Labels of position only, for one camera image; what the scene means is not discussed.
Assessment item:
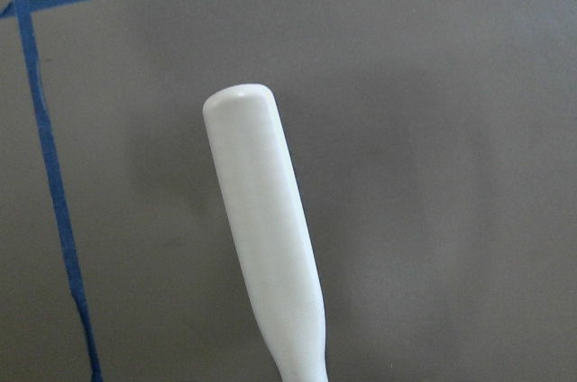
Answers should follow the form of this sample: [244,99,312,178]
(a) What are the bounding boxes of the beige hand brush black bristles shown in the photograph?
[203,84,328,381]

